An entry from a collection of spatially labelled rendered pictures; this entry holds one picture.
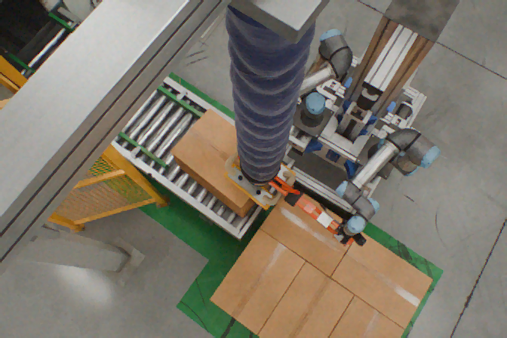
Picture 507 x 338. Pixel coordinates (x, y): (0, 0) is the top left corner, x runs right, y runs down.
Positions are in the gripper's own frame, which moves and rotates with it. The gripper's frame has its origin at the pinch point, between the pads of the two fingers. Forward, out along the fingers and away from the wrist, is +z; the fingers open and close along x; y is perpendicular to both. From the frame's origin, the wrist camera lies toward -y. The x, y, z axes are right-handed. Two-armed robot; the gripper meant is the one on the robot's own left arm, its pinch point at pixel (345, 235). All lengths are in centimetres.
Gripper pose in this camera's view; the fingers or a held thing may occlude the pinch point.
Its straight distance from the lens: 239.2
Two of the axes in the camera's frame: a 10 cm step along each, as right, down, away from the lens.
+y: -7.6, -6.2, 1.8
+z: 0.0, 2.8, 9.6
